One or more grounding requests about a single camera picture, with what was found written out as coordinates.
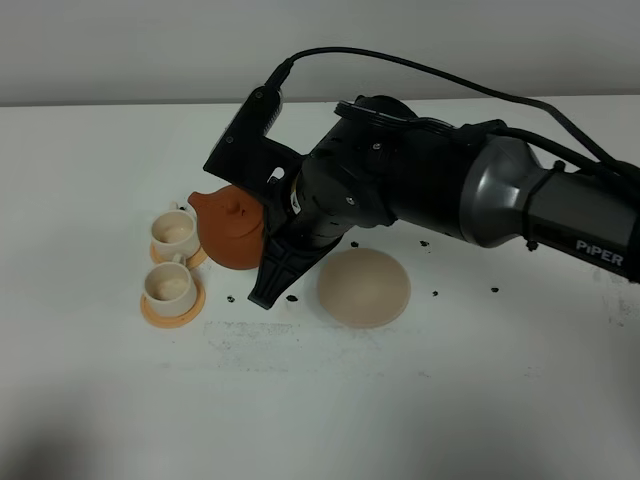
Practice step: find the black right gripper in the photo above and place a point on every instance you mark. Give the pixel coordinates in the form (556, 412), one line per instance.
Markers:
(320, 198)

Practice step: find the brown clay teapot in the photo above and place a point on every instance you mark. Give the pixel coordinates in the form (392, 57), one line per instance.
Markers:
(230, 227)

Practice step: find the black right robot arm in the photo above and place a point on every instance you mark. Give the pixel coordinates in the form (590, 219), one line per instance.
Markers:
(483, 183)

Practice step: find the beige round teapot saucer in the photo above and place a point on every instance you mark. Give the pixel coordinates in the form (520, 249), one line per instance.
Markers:
(363, 288)

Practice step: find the far orange coaster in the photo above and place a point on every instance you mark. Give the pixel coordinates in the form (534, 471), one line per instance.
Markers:
(192, 262)

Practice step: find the orange coaster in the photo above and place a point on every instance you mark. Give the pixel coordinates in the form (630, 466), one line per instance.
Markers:
(158, 321)
(192, 262)

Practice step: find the far white teacup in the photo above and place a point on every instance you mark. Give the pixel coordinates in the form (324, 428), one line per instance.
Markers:
(174, 232)

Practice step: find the white teacup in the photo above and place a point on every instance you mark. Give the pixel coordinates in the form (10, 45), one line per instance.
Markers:
(169, 288)
(174, 232)

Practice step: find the near white teacup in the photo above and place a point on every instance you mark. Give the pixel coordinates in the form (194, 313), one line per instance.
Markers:
(169, 288)

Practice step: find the near orange coaster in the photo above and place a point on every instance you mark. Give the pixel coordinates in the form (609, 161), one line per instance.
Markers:
(158, 321)

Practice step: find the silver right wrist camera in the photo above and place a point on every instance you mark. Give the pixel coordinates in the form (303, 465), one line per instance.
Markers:
(245, 157)

